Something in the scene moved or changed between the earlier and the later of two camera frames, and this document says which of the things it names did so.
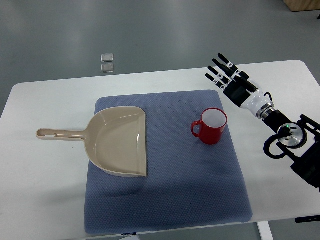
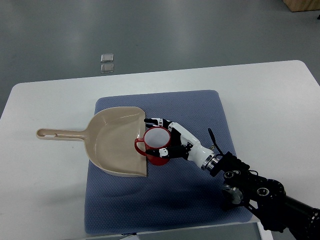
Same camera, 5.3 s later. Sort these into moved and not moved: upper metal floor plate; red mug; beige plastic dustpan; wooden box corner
Moved: red mug
Not moved: upper metal floor plate; wooden box corner; beige plastic dustpan
